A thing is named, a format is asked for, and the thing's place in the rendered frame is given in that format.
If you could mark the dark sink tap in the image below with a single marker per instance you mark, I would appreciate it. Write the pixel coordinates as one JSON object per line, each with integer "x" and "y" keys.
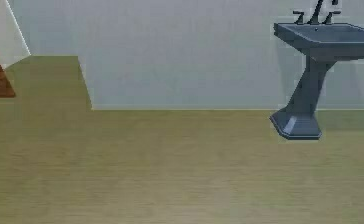
{"x": 316, "y": 15}

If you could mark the blue-grey pedestal sink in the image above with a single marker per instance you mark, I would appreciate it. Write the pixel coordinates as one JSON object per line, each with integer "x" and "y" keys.
{"x": 323, "y": 40}

